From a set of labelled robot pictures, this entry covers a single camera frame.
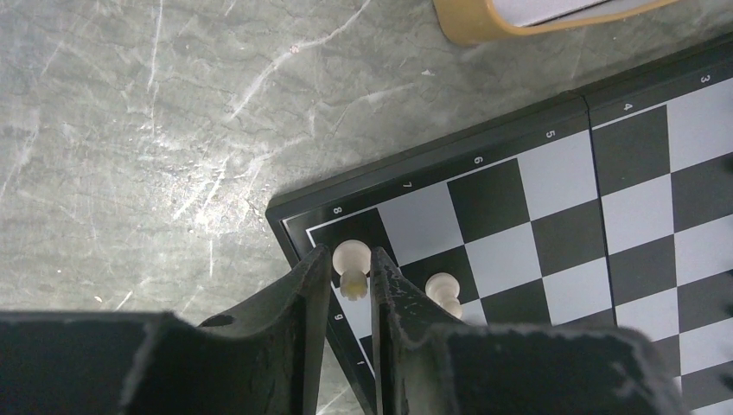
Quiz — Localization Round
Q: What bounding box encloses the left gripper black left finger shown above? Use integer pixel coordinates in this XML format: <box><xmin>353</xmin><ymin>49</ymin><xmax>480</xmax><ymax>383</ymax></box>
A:
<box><xmin>1</xmin><ymin>246</ymin><xmax>331</xmax><ymax>414</ymax></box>

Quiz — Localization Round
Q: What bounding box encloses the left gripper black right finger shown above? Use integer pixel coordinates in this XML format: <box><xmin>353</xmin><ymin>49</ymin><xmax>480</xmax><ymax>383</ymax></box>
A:
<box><xmin>370</xmin><ymin>247</ymin><xmax>686</xmax><ymax>414</ymax></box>

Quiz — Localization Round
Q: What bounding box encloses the white chess rook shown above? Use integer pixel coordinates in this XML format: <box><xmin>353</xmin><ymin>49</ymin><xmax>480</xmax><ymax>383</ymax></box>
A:
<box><xmin>332</xmin><ymin>239</ymin><xmax>371</xmax><ymax>301</ymax></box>

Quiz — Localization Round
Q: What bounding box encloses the gold tin of white pieces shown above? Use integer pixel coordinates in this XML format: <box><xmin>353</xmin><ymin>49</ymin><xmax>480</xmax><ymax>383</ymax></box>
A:
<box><xmin>433</xmin><ymin>0</ymin><xmax>673</xmax><ymax>46</ymax></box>

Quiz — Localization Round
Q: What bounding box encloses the black white chessboard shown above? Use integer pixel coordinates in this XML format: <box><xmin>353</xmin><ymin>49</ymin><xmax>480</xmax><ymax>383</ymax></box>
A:
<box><xmin>265</xmin><ymin>34</ymin><xmax>732</xmax><ymax>414</ymax></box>

